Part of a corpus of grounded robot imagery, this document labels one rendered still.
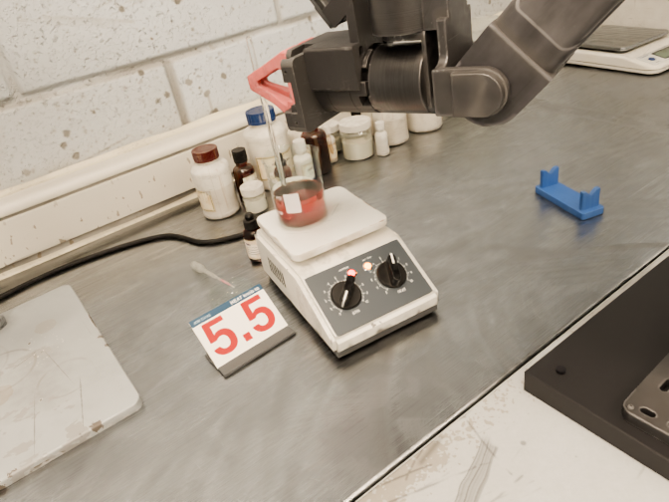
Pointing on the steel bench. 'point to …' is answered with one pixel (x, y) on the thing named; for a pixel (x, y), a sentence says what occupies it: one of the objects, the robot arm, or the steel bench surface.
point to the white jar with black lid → (423, 123)
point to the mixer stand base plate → (55, 382)
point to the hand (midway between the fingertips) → (258, 81)
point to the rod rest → (581, 207)
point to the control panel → (373, 304)
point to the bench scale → (625, 50)
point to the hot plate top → (317, 237)
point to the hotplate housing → (290, 270)
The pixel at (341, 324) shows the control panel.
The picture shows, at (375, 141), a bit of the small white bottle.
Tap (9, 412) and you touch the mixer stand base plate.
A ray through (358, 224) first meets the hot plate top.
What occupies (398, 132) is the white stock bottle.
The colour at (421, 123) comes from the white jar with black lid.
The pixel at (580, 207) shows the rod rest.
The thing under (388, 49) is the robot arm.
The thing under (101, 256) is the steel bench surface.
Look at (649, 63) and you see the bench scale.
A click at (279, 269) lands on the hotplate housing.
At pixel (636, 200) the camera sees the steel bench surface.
